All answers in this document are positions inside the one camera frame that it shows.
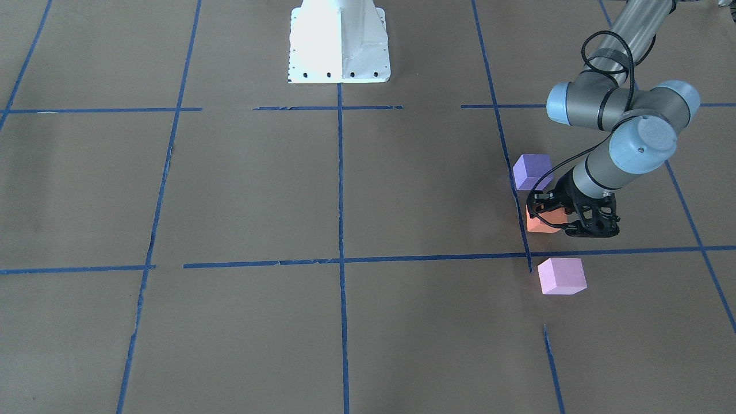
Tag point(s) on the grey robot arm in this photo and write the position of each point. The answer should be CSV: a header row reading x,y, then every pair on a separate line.
x,y
643,126

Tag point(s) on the orange foam cube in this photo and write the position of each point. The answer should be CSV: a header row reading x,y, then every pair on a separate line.
x,y
536,225

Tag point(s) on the white pedestal base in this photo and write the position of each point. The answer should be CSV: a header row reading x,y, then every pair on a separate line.
x,y
338,42

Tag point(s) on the brown paper table cover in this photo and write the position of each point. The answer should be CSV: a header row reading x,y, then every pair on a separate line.
x,y
184,231

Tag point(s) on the light pink foam cube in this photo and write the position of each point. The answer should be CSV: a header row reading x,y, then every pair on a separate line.
x,y
562,276

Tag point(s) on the dark purple foam cube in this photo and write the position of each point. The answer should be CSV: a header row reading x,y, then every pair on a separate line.
x,y
529,169

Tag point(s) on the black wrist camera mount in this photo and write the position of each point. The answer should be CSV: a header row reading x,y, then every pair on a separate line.
x,y
596,217

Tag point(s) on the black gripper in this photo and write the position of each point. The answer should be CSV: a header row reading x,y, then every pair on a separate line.
x,y
564,192

